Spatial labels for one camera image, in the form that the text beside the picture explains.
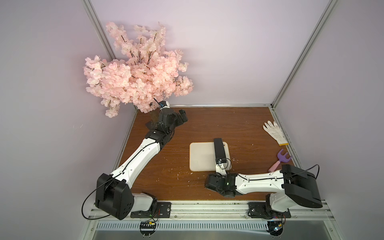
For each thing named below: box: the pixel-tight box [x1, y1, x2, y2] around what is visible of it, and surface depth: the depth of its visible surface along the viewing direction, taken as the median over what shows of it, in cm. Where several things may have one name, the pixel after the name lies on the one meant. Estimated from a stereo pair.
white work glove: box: [262, 120, 289, 146], surface depth 106 cm
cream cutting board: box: [189, 141, 232, 172], surface depth 94 cm
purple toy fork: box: [268, 149, 292, 172], surface depth 92 cm
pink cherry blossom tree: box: [83, 22, 194, 118], surface depth 71 cm
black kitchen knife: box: [213, 138, 227, 164], surface depth 94 cm
